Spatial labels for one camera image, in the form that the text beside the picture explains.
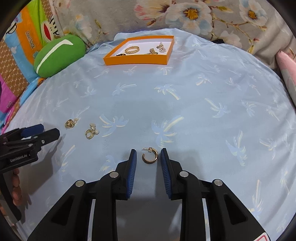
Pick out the grey floral blanket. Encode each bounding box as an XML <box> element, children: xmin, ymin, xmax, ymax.
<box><xmin>49</xmin><ymin>0</ymin><xmax>295</xmax><ymax>68</ymax></box>

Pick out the gold chain bangle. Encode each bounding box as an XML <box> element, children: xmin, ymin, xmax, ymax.
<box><xmin>125</xmin><ymin>46</ymin><xmax>140</xmax><ymax>55</ymax></box>

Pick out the person's left hand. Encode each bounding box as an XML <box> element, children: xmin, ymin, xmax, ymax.
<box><xmin>11</xmin><ymin>168</ymin><xmax>23</xmax><ymax>206</ymax></box>

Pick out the cartoon monkey pillow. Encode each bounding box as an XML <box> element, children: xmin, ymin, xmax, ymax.
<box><xmin>1</xmin><ymin>1</ymin><xmax>60</xmax><ymax>133</ymax></box>

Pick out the gold pearl earring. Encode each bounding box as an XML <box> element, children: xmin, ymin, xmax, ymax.
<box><xmin>85</xmin><ymin>123</ymin><xmax>99</xmax><ymax>140</ymax></box>

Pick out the green plush pillow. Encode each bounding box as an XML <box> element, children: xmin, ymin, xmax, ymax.
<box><xmin>34</xmin><ymin>35</ymin><xmax>86</xmax><ymax>78</ymax></box>

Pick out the light blue palm cloth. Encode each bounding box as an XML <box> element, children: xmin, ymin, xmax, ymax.
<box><xmin>9</xmin><ymin>29</ymin><xmax>295</xmax><ymax>240</ymax></box>

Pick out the gold hoop earring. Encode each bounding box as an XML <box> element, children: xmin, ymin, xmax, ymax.
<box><xmin>142</xmin><ymin>147</ymin><xmax>159</xmax><ymax>164</ymax></box>

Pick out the orange shallow box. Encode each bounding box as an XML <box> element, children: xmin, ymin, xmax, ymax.
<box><xmin>103</xmin><ymin>35</ymin><xmax>175</xmax><ymax>66</ymax></box>

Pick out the pink pillow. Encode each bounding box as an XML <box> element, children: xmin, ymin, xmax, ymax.
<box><xmin>275</xmin><ymin>51</ymin><xmax>296</xmax><ymax>104</ymax></box>

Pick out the gold ring earring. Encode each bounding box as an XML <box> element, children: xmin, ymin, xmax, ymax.
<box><xmin>65</xmin><ymin>118</ymin><xmax>79</xmax><ymax>129</ymax></box>

